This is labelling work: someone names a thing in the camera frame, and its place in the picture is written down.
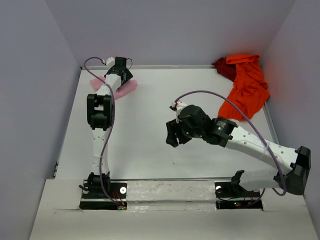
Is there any dark red t shirt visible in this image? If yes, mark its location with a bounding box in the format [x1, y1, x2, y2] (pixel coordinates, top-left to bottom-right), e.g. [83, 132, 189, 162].
[211, 57, 237, 82]

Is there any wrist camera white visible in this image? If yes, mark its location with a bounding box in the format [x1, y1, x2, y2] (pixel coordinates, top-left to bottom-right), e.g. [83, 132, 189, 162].
[104, 57, 115, 68]
[169, 100, 188, 123]

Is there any pink t shirt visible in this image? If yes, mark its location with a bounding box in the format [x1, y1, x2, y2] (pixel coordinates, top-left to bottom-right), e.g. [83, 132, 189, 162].
[90, 78, 138, 100]

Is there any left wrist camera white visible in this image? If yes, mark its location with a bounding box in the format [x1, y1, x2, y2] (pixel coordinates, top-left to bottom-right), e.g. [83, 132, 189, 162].
[104, 57, 115, 68]

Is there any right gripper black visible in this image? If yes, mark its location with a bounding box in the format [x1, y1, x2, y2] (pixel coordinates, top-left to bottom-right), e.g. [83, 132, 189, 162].
[166, 116, 203, 147]

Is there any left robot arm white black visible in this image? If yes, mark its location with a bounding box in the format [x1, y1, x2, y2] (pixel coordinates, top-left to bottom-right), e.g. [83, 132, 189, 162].
[82, 56, 133, 201]

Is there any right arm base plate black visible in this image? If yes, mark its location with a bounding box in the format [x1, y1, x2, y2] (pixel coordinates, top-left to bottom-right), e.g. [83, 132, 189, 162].
[214, 181, 263, 210]

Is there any metal rail table back edge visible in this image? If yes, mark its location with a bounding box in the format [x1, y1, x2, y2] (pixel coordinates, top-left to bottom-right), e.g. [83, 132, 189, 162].
[87, 65, 215, 71]

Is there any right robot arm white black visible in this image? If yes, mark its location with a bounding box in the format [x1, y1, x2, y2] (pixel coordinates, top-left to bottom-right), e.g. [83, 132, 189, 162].
[165, 101, 311, 196]

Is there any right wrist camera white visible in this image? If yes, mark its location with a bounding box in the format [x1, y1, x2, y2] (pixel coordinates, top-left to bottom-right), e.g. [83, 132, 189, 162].
[169, 100, 188, 123]

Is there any orange t shirt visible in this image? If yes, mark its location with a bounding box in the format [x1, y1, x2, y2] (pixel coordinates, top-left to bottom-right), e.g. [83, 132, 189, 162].
[218, 53, 270, 121]

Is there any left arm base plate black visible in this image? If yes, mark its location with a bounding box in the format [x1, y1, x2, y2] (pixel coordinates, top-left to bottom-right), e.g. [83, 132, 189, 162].
[79, 181, 128, 211]

